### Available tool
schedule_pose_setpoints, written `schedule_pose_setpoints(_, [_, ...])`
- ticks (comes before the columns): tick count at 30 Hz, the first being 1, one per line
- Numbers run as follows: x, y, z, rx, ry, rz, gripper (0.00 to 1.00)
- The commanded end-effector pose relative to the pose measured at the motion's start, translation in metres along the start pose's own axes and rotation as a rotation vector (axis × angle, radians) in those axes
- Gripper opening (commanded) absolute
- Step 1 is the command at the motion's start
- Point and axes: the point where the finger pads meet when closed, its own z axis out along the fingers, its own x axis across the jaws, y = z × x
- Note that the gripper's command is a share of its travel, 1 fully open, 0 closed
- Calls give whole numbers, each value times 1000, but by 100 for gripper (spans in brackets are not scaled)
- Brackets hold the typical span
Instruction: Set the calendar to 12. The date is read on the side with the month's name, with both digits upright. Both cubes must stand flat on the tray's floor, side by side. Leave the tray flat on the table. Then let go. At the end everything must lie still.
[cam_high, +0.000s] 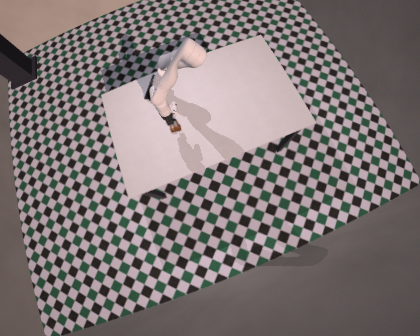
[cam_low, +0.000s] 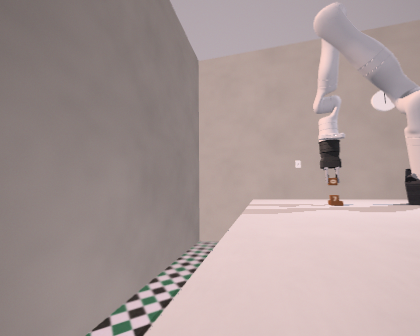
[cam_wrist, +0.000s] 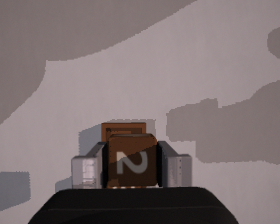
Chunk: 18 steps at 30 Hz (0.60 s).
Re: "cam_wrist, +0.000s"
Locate brown wooden tray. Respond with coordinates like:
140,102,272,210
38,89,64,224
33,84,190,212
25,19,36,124
101,123,146,142

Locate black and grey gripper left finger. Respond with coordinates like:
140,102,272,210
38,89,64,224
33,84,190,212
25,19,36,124
71,142,108,189

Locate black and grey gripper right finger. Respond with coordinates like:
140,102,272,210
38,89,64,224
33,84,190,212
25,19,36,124
156,141,193,187

